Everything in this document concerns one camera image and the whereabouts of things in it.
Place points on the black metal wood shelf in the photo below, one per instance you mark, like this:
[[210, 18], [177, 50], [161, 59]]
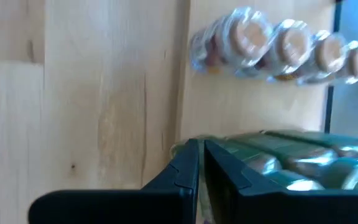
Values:
[[244, 105]]

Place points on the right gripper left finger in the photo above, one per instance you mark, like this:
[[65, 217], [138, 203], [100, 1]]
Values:
[[135, 207]]

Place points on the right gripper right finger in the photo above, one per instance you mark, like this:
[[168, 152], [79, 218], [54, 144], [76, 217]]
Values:
[[291, 207]]

